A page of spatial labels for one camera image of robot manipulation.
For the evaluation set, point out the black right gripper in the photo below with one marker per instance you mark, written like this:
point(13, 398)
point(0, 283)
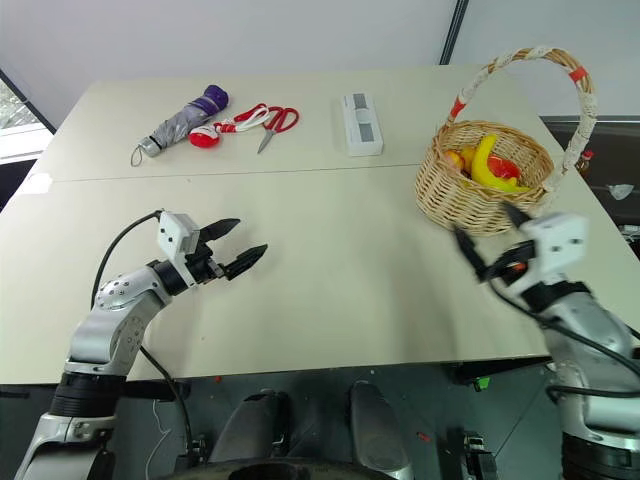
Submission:
point(510, 261)

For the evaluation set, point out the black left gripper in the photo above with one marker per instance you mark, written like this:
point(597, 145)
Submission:
point(204, 261)

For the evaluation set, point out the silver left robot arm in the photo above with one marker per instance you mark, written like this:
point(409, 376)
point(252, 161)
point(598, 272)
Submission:
point(115, 320)

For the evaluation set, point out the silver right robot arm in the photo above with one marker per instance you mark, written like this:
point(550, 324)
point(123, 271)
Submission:
point(595, 350)

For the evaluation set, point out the dark round robot base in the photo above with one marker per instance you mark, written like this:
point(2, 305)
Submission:
point(295, 470)

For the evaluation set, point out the red fruit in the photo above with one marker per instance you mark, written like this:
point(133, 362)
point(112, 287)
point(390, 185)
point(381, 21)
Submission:
point(505, 168)

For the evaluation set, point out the yellow banana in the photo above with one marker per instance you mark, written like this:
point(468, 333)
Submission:
point(481, 165)

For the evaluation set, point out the pink yellow peach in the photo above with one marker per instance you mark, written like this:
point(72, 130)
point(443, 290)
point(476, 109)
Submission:
point(454, 160)

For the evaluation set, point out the red white oval object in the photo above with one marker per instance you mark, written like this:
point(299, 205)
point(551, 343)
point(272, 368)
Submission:
point(202, 137)

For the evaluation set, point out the small red capped bottle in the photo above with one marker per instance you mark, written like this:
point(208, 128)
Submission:
point(586, 162)

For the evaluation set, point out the grey purple folded umbrella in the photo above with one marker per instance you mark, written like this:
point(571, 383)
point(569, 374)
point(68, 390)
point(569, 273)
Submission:
point(185, 120)

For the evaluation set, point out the crumpled white wrapper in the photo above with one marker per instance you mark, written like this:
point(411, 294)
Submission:
point(620, 191)

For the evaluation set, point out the dark side cabinet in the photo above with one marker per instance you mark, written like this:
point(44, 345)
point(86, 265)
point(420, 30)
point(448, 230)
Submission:
point(610, 150)

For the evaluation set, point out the small green clip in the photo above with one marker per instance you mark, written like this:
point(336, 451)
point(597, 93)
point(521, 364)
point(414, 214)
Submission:
point(483, 384)

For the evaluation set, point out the white power strip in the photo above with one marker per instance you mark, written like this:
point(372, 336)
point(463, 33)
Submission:
point(362, 125)

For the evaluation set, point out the dark rounded robot foot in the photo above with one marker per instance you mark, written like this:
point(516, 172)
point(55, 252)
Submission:
point(250, 425)
point(375, 430)

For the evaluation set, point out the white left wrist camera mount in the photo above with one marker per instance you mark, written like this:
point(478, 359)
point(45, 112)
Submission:
point(172, 235)

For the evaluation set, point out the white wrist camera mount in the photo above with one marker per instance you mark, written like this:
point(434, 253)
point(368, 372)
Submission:
point(172, 235)
point(557, 240)

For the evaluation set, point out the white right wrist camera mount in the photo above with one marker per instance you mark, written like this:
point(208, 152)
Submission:
point(557, 240)

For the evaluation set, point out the dark vertical wall post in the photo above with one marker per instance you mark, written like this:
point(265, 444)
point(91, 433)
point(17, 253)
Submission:
point(452, 30)

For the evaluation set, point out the dark window frame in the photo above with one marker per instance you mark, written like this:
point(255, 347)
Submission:
point(20, 95)

